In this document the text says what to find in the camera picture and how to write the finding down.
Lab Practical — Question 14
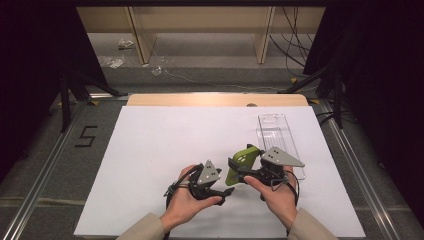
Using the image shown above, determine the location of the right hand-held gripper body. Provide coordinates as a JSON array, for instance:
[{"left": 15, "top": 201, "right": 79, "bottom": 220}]
[{"left": 249, "top": 146, "right": 306, "bottom": 188}]

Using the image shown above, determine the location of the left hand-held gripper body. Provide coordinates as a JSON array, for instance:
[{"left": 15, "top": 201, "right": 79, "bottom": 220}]
[{"left": 187, "top": 159, "right": 228, "bottom": 202}]

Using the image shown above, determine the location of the green cartoon print phone case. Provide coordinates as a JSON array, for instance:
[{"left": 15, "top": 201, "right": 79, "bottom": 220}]
[{"left": 224, "top": 145, "right": 263, "bottom": 187}]

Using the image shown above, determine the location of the clear plastic tray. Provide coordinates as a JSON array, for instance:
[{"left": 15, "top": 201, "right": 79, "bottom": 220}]
[{"left": 256, "top": 113, "right": 307, "bottom": 181}]

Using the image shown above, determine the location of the person's left hand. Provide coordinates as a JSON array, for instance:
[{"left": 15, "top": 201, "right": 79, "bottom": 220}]
[{"left": 159, "top": 164, "right": 223, "bottom": 234}]

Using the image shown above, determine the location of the person's right hand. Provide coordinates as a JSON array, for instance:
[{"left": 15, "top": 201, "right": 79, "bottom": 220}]
[{"left": 244, "top": 169, "right": 299, "bottom": 232}]

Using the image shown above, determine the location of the white paper sheet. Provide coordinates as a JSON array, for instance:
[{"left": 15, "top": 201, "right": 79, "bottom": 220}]
[{"left": 73, "top": 105, "right": 367, "bottom": 239}]

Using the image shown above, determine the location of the black metal stand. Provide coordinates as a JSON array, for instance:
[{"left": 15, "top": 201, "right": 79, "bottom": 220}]
[
  {"left": 285, "top": 62, "right": 345, "bottom": 130},
  {"left": 59, "top": 70, "right": 129, "bottom": 134}
]

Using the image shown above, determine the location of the black curtain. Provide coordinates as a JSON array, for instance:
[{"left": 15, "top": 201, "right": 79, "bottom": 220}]
[
  {"left": 0, "top": 0, "right": 110, "bottom": 174},
  {"left": 302, "top": 0, "right": 424, "bottom": 219}
]

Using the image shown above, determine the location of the light wooden shelf unit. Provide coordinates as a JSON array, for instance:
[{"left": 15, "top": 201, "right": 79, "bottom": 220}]
[{"left": 76, "top": 5, "right": 326, "bottom": 65}]

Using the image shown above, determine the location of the left hand-held gripper cable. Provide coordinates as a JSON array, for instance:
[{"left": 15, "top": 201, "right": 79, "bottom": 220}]
[{"left": 162, "top": 163, "right": 205, "bottom": 240}]

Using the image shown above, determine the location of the black cable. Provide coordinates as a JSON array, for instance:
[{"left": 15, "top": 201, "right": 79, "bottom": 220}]
[
  {"left": 268, "top": 33, "right": 307, "bottom": 68},
  {"left": 281, "top": 6, "right": 307, "bottom": 79},
  {"left": 315, "top": 110, "right": 338, "bottom": 127}
]

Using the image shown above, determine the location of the white floor cable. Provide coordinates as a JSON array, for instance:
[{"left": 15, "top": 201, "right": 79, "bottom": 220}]
[{"left": 145, "top": 32, "right": 292, "bottom": 93}]

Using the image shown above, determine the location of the aluminium floor rail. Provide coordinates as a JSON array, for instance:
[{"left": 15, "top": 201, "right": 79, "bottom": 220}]
[
  {"left": 319, "top": 99, "right": 403, "bottom": 240},
  {"left": 0, "top": 99, "right": 89, "bottom": 240}
]

